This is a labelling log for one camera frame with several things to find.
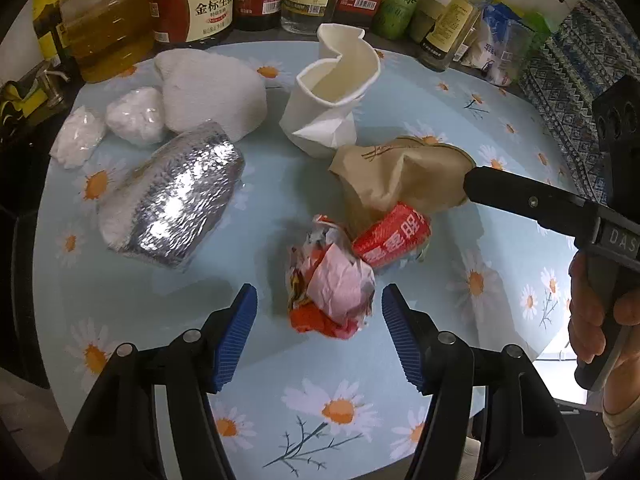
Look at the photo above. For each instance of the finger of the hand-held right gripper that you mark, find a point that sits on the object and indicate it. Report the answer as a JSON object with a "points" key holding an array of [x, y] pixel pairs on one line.
{"points": [[520, 197]]}

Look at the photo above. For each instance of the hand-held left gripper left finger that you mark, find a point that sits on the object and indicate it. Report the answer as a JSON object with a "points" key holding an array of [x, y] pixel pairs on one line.
{"points": [[235, 330]]}

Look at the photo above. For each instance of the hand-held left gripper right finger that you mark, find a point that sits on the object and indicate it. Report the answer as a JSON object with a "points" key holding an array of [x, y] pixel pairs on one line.
{"points": [[402, 335]]}

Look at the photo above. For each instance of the red and pink wrapper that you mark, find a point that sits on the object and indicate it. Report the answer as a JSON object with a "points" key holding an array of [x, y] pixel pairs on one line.
{"points": [[332, 285]]}

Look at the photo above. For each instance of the red snack packet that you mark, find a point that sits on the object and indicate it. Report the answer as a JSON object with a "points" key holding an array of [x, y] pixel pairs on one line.
{"points": [[392, 237]]}

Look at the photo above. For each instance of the brown paper bag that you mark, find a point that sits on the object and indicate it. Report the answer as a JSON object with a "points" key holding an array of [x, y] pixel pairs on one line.
{"points": [[405, 175]]}

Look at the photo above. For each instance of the silver foil insulated bag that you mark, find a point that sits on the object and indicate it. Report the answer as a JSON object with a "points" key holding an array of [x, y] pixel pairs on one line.
{"points": [[175, 200]]}

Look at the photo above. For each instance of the crushed white paper cup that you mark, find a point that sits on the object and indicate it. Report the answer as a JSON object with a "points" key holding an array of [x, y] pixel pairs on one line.
{"points": [[325, 120]]}

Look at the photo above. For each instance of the small white plastic bag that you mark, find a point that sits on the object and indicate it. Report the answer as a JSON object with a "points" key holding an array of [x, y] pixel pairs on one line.
{"points": [[136, 116]]}

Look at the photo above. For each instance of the white fluffy towel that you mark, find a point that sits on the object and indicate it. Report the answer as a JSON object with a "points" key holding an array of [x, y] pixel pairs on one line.
{"points": [[210, 90]]}

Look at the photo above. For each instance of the person's right forearm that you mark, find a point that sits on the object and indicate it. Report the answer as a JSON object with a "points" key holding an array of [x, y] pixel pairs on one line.
{"points": [[622, 410]]}

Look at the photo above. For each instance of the person's right hand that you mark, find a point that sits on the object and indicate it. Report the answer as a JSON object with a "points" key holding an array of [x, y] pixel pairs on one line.
{"points": [[580, 320]]}

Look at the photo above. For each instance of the blue patterned cloth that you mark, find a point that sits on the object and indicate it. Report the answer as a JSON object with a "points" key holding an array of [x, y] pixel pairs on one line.
{"points": [[560, 95]]}

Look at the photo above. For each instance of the daisy print table mat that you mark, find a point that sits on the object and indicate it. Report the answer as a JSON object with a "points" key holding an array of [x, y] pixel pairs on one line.
{"points": [[280, 180]]}

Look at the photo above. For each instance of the green packet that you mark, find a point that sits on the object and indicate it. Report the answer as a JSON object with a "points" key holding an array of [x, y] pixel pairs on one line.
{"points": [[540, 22]]}

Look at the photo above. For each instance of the small bottle with yellow cap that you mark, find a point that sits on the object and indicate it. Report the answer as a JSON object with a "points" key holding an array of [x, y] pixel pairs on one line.
{"points": [[450, 30]]}

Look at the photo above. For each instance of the small clear plastic bag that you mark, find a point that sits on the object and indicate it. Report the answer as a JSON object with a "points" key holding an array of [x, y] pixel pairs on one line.
{"points": [[77, 137]]}

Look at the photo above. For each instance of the yellow and black cloth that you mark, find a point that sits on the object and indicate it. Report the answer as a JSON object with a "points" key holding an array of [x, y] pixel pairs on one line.
{"points": [[17, 105]]}

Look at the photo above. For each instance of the large soy sauce jug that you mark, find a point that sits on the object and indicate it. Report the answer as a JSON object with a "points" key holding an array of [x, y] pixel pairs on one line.
{"points": [[195, 5]]}

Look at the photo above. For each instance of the yellow and green labelled bottle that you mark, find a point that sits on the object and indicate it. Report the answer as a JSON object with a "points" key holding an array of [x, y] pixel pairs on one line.
{"points": [[47, 10]]}

